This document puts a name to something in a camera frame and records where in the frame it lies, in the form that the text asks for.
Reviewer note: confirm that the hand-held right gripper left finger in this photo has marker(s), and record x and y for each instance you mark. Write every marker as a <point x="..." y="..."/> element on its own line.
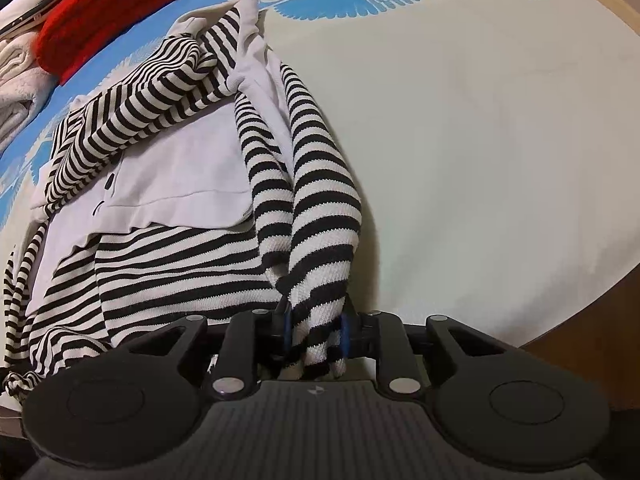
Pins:
<point x="286" y="331"/>

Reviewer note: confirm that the blue white printed bed sheet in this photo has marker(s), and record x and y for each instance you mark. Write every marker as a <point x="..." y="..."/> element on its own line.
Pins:
<point x="475" y="135"/>

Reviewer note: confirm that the folded red blanket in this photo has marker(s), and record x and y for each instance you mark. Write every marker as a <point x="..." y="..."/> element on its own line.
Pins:
<point x="100" y="15"/>

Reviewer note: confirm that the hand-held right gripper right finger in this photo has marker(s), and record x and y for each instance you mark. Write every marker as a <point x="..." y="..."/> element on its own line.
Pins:
<point x="345" y="336"/>

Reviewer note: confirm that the black white striped hooded top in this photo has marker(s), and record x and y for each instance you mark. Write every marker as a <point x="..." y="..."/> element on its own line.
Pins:
<point x="165" y="180"/>

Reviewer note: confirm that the folded white blanket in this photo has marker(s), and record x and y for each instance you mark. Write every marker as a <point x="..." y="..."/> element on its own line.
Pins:
<point x="20" y="90"/>

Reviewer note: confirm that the dark trimmed folded quilt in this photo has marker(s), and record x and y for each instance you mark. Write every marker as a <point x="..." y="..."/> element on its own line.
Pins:
<point x="20" y="22"/>

